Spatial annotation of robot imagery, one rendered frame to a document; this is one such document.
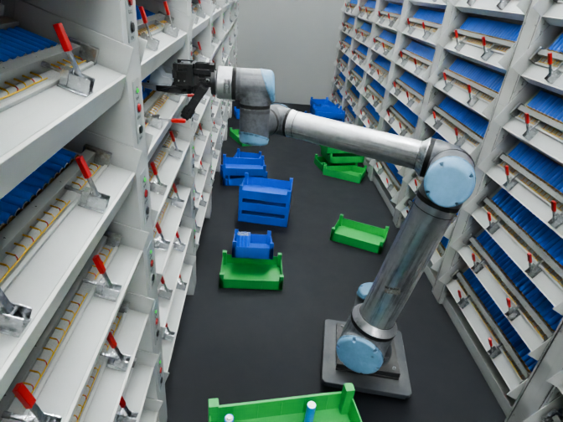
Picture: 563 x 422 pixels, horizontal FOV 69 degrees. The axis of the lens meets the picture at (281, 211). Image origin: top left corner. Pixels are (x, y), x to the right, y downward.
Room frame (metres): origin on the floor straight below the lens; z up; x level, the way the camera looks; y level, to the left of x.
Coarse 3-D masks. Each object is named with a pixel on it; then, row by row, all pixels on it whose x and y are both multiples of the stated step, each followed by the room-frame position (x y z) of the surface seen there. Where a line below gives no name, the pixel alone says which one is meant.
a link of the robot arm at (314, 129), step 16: (288, 112) 1.28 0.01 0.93; (288, 128) 1.26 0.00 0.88; (304, 128) 1.24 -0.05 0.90; (320, 128) 1.22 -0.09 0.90; (336, 128) 1.21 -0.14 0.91; (352, 128) 1.21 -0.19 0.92; (368, 128) 1.21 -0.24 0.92; (320, 144) 1.23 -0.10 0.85; (336, 144) 1.20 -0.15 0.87; (352, 144) 1.18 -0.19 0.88; (368, 144) 1.16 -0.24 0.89; (384, 144) 1.15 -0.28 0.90; (400, 144) 1.14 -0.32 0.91; (416, 144) 1.14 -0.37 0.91; (432, 144) 1.11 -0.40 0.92; (448, 144) 1.10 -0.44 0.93; (384, 160) 1.16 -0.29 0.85; (400, 160) 1.13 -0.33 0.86; (416, 160) 1.11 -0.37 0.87
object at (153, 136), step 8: (168, 72) 1.43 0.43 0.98; (184, 96) 1.36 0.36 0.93; (160, 104) 1.19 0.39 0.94; (168, 104) 1.22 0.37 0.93; (176, 104) 1.25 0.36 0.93; (152, 112) 1.10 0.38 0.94; (160, 112) 1.12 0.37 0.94; (168, 112) 1.15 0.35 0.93; (176, 112) 1.21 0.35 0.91; (152, 128) 0.99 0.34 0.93; (168, 128) 1.13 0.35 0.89; (152, 136) 0.84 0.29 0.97; (160, 136) 0.98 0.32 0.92; (152, 144) 0.90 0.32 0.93; (152, 152) 0.93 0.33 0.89
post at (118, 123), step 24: (24, 0) 0.73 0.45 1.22; (48, 0) 0.73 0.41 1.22; (72, 0) 0.73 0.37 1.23; (96, 0) 0.74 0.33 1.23; (120, 0) 0.74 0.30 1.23; (96, 24) 0.74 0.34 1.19; (120, 24) 0.74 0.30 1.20; (96, 120) 0.73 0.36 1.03; (120, 120) 0.74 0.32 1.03; (144, 144) 0.82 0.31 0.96; (120, 216) 0.74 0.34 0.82; (144, 264) 0.74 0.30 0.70; (144, 288) 0.74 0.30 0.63; (144, 336) 0.74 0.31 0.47
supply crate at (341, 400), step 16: (352, 384) 0.58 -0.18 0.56; (208, 400) 0.52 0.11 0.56; (272, 400) 0.55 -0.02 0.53; (288, 400) 0.55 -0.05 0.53; (304, 400) 0.56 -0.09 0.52; (320, 400) 0.57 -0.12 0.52; (336, 400) 0.58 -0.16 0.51; (352, 400) 0.56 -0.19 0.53; (208, 416) 0.52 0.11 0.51; (224, 416) 0.52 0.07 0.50; (240, 416) 0.53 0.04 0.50; (256, 416) 0.54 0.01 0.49; (272, 416) 0.54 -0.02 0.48; (288, 416) 0.55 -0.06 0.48; (304, 416) 0.55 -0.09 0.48; (320, 416) 0.56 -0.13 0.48; (336, 416) 0.56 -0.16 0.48; (352, 416) 0.55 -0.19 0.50
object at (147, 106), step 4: (156, 92) 1.20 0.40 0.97; (160, 92) 1.22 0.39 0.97; (164, 92) 1.27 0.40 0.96; (152, 96) 1.15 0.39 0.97; (156, 96) 1.16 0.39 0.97; (160, 96) 1.20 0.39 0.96; (148, 100) 1.10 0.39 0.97; (152, 100) 1.12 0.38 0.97; (156, 100) 1.14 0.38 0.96; (160, 100) 1.18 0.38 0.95; (164, 100) 1.20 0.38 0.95; (144, 104) 1.07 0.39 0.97; (148, 104) 1.08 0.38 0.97; (152, 104) 1.10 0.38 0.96; (156, 104) 1.14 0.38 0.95; (144, 108) 1.04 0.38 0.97; (148, 108) 1.05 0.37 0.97; (144, 112) 1.01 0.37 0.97; (156, 112) 1.08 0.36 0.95; (144, 116) 1.02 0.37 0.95
